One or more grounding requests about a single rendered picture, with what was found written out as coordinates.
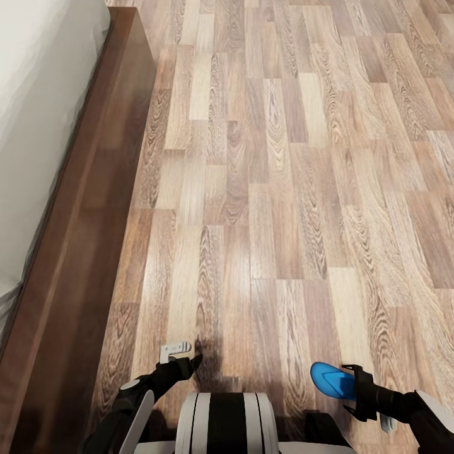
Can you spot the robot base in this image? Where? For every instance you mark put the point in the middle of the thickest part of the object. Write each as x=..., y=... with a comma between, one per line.
x=321, y=433

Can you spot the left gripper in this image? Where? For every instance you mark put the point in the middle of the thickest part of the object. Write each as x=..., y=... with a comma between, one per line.
x=178, y=370

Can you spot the robot trunk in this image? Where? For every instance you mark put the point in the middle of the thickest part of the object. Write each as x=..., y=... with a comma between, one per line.
x=226, y=423

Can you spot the sandal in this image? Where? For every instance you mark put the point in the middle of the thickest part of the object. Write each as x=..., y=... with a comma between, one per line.
x=333, y=382

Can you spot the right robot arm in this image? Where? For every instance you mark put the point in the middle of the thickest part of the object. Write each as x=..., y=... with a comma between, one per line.
x=431, y=424

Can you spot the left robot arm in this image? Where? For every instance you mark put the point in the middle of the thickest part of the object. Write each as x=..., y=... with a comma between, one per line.
x=120, y=431

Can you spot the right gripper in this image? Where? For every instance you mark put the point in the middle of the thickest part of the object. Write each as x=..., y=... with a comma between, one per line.
x=366, y=395

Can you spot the bed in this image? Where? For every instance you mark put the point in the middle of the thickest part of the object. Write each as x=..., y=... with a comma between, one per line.
x=76, y=80

